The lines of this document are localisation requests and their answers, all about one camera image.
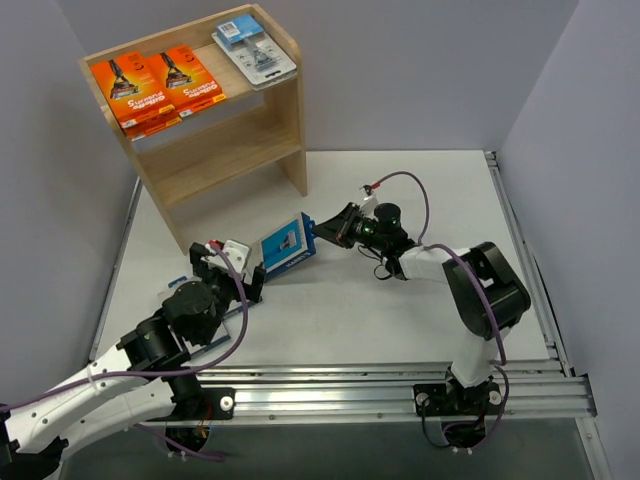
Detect blue Harry's razor box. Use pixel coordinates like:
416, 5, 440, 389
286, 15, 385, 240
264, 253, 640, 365
247, 212, 316, 281

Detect Gillette blue razor blister pack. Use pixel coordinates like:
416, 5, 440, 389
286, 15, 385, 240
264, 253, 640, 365
249, 50, 297, 91

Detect orange Gillette Fusion box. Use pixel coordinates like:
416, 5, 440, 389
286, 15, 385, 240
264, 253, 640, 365
90, 51, 181, 142

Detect orange razor cartridge pack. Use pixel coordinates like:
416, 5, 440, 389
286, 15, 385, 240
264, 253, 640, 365
146, 45, 227, 118

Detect grey Harry's razor box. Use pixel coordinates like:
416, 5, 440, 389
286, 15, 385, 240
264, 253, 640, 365
157, 276, 231, 360
222, 295, 263, 324

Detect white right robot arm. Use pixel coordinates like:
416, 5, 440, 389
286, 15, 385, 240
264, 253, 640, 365
312, 203, 531, 413

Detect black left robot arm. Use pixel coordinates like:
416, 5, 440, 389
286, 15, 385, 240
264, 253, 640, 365
1, 240, 266, 479

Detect wooden two-tier shelf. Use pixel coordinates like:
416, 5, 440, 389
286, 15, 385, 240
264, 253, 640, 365
79, 4, 308, 252

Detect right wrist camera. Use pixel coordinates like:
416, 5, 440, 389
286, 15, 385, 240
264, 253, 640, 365
359, 185, 379, 216

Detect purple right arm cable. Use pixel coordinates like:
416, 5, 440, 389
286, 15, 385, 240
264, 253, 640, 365
369, 171, 509, 446

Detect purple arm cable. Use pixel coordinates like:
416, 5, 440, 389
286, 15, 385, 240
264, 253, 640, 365
369, 171, 509, 446
0, 249, 250, 464

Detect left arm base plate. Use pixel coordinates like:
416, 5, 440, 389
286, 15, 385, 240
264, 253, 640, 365
175, 387, 236, 423

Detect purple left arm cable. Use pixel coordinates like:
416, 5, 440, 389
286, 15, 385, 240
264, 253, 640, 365
0, 249, 250, 464

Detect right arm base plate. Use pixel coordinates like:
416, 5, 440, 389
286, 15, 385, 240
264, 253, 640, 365
412, 381, 503, 418

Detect aluminium table frame rail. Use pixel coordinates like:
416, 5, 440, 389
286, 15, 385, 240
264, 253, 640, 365
54, 149, 599, 429

